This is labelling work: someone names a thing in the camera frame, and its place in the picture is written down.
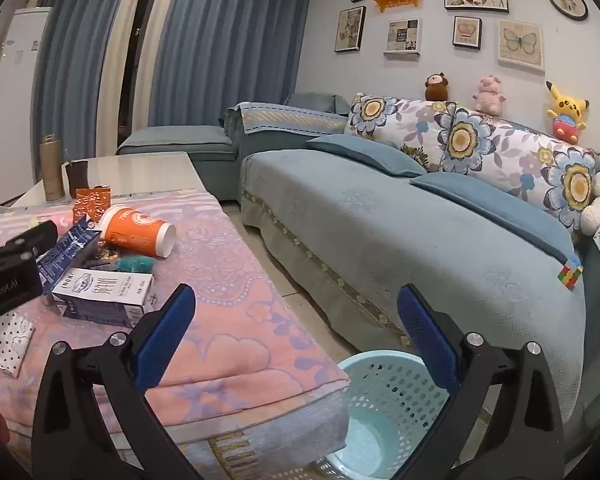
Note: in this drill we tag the white and blue carton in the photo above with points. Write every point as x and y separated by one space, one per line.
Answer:
105 295

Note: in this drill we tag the butterfly picture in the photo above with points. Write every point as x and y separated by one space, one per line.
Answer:
521 44

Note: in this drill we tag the orange paper cup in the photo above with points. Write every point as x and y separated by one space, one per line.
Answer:
130 232

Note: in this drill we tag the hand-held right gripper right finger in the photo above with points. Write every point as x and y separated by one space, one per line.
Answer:
426 340

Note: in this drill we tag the blue curtain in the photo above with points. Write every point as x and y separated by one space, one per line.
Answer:
230 40
80 60

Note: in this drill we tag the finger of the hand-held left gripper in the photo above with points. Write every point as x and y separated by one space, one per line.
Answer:
32 240

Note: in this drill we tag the round picture frame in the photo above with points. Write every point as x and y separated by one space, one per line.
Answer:
567 1

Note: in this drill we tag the beige tumbler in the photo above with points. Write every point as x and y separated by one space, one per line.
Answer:
52 170

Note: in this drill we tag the newspaper print canvas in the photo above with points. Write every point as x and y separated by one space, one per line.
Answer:
402 36

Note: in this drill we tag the floral back cushion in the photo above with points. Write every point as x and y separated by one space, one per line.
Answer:
520 160
380 115

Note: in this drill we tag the pink pig plush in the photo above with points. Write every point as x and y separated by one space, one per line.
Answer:
489 95

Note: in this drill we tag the orange snack packet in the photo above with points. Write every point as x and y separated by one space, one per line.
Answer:
94 202

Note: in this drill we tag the white coffee table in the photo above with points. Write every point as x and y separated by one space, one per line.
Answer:
145 172

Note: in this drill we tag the colourful puzzle cube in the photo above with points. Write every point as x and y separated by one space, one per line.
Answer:
570 273

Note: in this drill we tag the white refrigerator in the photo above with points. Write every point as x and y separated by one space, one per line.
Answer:
20 105

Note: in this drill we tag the yellow mouse plush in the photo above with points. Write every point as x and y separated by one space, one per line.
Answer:
566 110

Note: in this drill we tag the teal wrapper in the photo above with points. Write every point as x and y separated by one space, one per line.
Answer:
136 263

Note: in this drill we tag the blue-grey sectional sofa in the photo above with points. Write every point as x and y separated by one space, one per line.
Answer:
380 250

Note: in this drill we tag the dark brown cup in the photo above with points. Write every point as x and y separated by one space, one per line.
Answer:
77 180

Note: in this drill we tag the blue patterned armrest cover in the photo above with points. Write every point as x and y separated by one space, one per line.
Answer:
285 117

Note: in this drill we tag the crown picture frame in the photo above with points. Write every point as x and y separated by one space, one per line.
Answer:
467 32

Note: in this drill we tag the light blue plastic basket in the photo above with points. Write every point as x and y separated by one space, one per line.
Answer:
380 410

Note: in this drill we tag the white sheer curtain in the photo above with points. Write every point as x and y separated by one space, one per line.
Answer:
120 60

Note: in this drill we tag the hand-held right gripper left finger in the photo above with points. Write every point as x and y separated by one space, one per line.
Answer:
164 340

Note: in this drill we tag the white dotted tissue packet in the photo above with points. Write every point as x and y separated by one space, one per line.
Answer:
7 342

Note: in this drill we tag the brown monkey plush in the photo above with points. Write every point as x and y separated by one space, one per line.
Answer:
437 87

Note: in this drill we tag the pink patterned blanket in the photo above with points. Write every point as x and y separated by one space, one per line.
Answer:
220 300

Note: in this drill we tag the blue snack packet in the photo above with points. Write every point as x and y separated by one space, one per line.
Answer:
67 255

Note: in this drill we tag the blue pillow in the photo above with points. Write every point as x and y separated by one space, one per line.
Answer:
495 205
365 152

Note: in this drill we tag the large black picture frame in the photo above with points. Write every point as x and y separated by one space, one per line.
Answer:
350 29

